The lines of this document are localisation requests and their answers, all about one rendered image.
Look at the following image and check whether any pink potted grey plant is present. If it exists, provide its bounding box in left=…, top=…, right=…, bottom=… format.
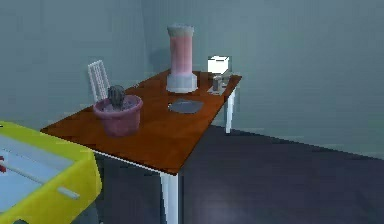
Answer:
left=92, top=85, right=144, bottom=138

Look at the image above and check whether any grey flat plate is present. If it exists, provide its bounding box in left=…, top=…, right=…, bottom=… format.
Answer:
left=167, top=98, right=205, bottom=115

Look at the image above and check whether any brown table with white legs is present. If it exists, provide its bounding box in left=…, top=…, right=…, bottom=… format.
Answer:
left=39, top=69, right=243, bottom=224

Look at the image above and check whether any white box lamp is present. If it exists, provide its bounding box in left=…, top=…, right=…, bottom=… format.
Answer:
left=206, top=55, right=233, bottom=96

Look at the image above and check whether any tall pink white vase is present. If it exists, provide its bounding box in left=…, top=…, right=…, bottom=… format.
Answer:
left=165, top=23, right=199, bottom=94

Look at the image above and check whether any yellow foosball table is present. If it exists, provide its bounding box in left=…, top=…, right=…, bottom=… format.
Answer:
left=0, top=120, right=103, bottom=224

